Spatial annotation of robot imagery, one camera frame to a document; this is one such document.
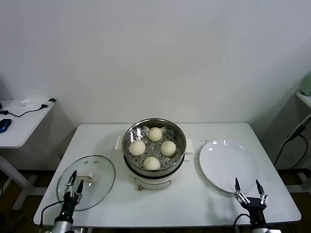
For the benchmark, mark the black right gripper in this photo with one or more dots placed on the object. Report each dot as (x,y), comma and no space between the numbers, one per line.
(256,206)

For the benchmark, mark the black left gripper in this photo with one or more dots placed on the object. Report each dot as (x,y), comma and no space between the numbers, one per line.
(69,205)

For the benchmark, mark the white steamed baozi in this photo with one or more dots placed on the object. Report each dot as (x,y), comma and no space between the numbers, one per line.
(155,134)
(168,148)
(151,163)
(137,147)

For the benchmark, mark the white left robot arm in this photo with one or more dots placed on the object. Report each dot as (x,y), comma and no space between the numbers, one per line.
(62,224)

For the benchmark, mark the perforated steel steamer basket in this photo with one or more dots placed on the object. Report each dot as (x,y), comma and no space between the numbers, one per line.
(131,138)

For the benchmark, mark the white round plate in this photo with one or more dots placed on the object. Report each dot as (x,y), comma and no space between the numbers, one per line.
(228,167)

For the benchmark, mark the cream electric cooker base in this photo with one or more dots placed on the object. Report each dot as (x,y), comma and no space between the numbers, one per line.
(150,179)

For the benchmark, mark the white side desk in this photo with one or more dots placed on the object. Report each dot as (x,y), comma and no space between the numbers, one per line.
(24,126)

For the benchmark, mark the black and white adapter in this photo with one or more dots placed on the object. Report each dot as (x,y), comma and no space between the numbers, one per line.
(49,102)

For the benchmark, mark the blue computer mouse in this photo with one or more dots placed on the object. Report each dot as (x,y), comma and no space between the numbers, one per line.
(5,125)

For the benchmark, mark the small white desk object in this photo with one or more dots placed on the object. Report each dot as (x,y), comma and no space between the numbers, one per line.
(26,102)

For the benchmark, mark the pale green appliance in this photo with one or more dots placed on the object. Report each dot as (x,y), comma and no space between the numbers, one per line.
(307,85)

